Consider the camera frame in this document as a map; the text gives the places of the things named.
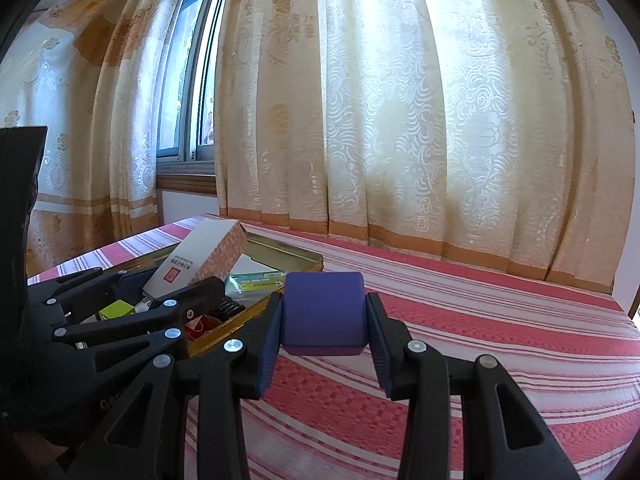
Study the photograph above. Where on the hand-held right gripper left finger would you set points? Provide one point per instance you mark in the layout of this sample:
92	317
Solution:
270	355

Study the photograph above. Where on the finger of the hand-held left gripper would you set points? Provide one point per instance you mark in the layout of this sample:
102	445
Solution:
200	295
135	285

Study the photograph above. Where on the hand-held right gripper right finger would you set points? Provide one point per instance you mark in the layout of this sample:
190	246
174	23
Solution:
385	360

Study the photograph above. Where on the green toy block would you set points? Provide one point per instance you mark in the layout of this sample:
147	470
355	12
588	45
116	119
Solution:
117	309

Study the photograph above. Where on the red toy block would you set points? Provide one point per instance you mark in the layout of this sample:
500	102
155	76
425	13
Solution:
200	327

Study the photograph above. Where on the white box with red label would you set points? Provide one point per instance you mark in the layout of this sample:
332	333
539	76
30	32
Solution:
200	255

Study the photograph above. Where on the green card pack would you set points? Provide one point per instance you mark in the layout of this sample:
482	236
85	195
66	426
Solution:
255	282

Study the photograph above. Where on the purple block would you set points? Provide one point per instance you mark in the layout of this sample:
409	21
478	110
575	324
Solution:
322	310

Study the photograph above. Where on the gold metal tin tray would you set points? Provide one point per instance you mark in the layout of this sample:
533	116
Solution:
295	257

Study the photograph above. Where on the white paper liner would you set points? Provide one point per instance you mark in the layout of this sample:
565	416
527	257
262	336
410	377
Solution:
255	265

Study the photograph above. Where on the red striped bed sheet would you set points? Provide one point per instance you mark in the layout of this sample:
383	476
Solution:
475	340

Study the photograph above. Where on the wooden window sill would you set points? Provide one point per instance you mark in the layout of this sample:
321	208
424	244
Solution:
187	184

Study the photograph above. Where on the narrow cream patterned curtain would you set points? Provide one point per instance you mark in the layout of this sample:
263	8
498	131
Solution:
75	110

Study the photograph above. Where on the sliding glass window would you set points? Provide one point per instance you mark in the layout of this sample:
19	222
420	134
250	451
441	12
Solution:
192	85

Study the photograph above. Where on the wide cream patterned curtain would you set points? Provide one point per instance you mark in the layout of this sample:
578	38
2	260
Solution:
425	110

